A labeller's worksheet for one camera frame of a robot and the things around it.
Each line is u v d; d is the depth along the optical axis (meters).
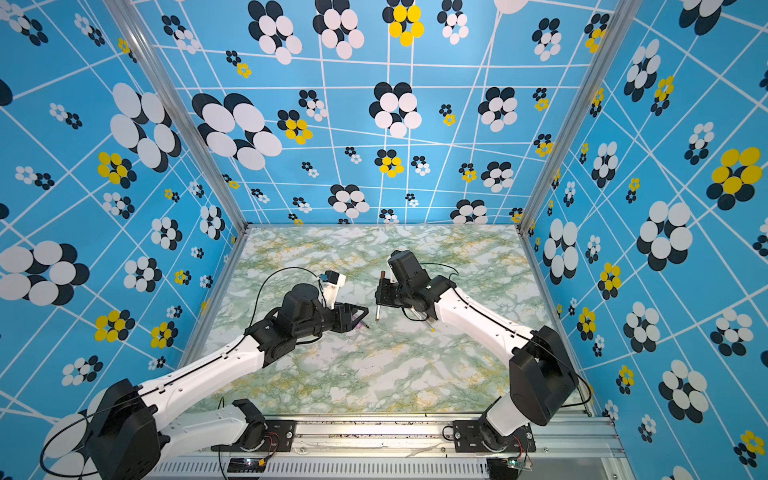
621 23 0.69
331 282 0.70
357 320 0.73
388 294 0.72
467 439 0.72
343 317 0.68
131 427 0.40
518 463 0.69
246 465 0.72
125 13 0.68
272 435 0.73
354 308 0.72
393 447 0.72
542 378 0.42
